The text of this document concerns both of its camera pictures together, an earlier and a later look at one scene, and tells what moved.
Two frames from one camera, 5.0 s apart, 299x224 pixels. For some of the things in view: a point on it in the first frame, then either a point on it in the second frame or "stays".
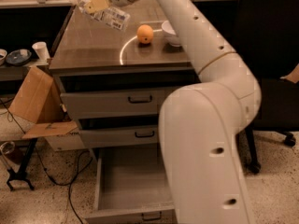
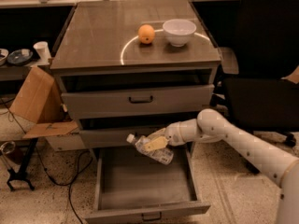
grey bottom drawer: x=132 y=188 stays
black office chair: x=267 y=23 stays
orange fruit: x=145 y=34 stays
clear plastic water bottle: x=99 y=6 to x=163 y=155
